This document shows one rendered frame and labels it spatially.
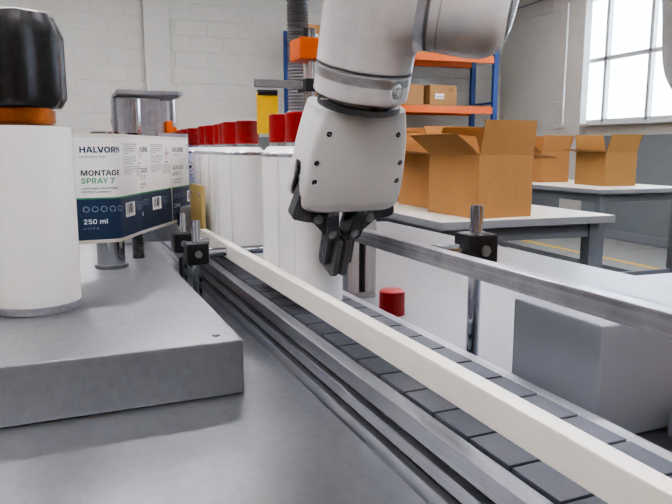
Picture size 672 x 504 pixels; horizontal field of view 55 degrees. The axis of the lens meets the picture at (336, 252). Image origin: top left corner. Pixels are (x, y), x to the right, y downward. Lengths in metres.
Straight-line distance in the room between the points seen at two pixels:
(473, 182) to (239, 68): 6.38
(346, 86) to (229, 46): 8.15
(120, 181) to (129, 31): 7.64
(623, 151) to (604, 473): 4.86
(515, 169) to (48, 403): 2.26
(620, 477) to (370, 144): 0.37
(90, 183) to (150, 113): 0.33
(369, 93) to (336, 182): 0.09
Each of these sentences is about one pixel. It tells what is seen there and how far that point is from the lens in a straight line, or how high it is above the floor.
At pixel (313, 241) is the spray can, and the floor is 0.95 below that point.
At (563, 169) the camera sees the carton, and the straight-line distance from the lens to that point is 5.61.
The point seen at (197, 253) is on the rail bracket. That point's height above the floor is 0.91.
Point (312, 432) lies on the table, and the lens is 0.52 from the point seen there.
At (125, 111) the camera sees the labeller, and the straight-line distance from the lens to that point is 1.23.
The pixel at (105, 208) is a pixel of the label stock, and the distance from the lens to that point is 0.94.
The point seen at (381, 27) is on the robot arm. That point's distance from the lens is 0.54.
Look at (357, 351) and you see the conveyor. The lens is 0.54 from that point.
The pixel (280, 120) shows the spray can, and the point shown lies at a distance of 0.77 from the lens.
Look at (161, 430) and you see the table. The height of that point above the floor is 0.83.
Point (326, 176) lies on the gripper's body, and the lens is 0.58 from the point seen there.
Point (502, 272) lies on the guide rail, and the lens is 0.47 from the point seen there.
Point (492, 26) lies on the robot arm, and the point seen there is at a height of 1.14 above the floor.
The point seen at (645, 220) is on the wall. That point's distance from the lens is 7.95.
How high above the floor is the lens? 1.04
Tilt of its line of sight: 9 degrees down
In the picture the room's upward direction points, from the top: straight up
